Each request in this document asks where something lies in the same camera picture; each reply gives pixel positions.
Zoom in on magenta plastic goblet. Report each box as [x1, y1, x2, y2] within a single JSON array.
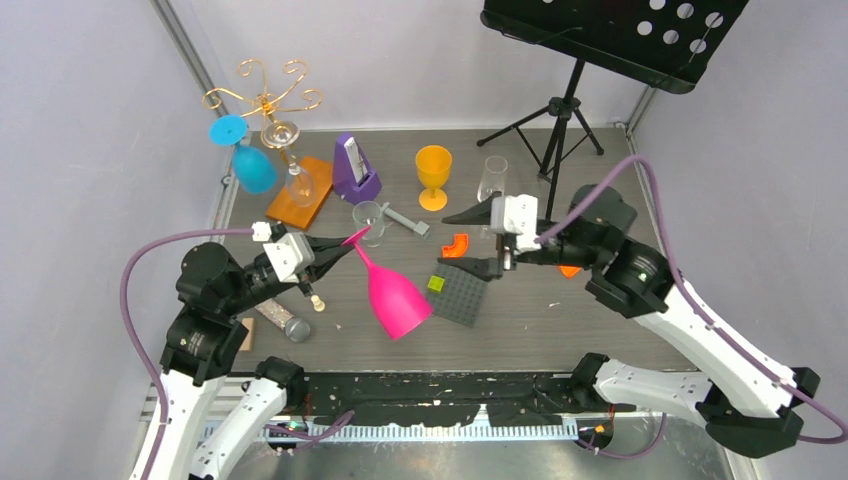
[[343, 225, 433, 341]]

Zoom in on blue plastic goblet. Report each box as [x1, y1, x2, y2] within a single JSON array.
[[208, 115, 278, 194]]

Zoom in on gold wire glass rack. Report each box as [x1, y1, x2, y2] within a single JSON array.
[[201, 58, 335, 233]]

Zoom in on clear wine glass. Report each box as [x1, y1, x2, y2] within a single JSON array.
[[261, 120, 316, 207]]

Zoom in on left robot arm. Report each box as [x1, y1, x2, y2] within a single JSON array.
[[120, 227, 353, 479]]

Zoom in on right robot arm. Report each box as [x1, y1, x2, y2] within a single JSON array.
[[448, 185, 820, 459]]

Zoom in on grey lego baseplate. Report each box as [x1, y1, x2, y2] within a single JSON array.
[[425, 263, 488, 328]]

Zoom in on small orange curved piece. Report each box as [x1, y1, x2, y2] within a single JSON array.
[[442, 233, 470, 258]]

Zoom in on clear champagne flute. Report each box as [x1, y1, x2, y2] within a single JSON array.
[[477, 156, 508, 203]]

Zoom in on cream chess pawn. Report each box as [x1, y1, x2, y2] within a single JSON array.
[[310, 294, 326, 312]]

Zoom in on green lego brick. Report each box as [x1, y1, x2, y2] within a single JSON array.
[[427, 275, 445, 292]]

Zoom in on grey plastic bar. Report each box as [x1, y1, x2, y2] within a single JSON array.
[[381, 202, 430, 238]]

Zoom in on orange curved track piece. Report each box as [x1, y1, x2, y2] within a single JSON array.
[[558, 265, 582, 278]]

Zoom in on orange plastic goblet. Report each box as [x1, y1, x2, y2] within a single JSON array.
[[415, 145, 453, 212]]

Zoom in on glitter tube with cap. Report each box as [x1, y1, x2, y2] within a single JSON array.
[[255, 299, 312, 343]]

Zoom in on purple metronome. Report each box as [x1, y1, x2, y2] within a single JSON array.
[[332, 133, 382, 205]]

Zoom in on small wooden block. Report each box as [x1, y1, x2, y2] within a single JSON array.
[[239, 317, 255, 352]]

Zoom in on black music stand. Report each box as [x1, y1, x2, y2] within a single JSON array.
[[480, 0, 747, 216]]

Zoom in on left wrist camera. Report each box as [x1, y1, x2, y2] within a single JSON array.
[[251, 222, 316, 284]]

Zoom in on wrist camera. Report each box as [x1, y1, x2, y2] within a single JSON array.
[[251, 222, 316, 284], [489, 194, 541, 253]]

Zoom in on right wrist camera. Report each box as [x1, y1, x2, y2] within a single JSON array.
[[489, 194, 541, 253]]

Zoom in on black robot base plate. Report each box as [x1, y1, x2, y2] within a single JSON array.
[[281, 372, 610, 427]]

